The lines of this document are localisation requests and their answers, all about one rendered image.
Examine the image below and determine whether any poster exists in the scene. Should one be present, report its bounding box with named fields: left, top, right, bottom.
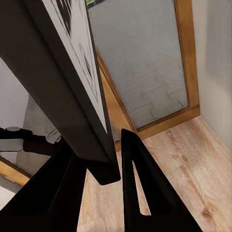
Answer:
left=0, top=0, right=121, bottom=186

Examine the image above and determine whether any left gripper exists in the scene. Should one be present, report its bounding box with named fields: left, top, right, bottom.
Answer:
left=35, top=136, right=65, bottom=156

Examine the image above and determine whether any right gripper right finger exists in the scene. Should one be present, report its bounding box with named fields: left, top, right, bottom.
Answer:
left=121, top=129, right=203, bottom=232

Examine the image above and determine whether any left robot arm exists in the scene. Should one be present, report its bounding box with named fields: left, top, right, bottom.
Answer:
left=0, top=127, right=65, bottom=156

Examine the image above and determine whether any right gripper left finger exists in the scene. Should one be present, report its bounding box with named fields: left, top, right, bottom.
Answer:
left=0, top=142, right=87, bottom=232

